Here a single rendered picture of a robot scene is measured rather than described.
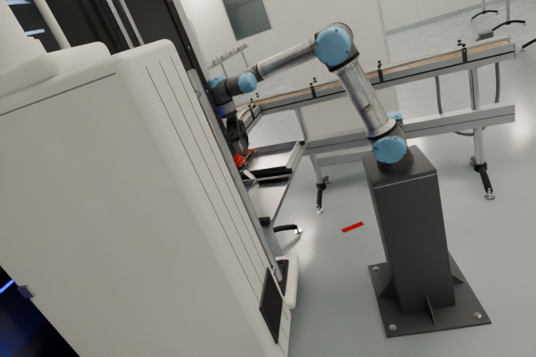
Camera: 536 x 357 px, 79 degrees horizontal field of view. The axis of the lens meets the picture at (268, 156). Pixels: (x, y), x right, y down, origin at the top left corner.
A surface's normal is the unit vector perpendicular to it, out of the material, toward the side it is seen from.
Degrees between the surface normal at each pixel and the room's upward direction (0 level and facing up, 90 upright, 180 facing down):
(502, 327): 0
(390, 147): 98
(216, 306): 90
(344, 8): 90
